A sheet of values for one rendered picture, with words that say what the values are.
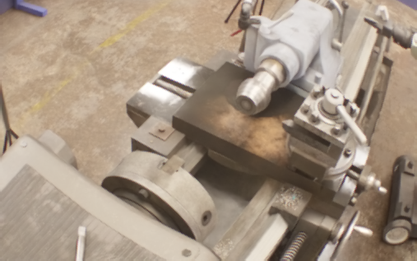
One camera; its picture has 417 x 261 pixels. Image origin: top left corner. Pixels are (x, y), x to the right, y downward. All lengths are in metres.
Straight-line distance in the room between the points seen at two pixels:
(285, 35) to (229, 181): 0.50
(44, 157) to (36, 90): 2.31
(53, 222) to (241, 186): 0.97
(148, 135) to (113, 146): 1.19
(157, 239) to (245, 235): 0.65
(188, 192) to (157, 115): 0.63
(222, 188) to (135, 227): 0.88
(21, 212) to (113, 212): 0.18
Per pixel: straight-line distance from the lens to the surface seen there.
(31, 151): 0.88
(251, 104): 1.32
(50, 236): 0.75
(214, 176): 1.63
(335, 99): 1.26
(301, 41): 1.50
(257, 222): 1.40
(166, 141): 1.51
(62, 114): 2.93
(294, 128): 1.29
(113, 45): 3.41
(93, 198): 0.79
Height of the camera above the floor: 1.96
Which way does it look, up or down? 44 degrees down
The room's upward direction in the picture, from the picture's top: 6 degrees clockwise
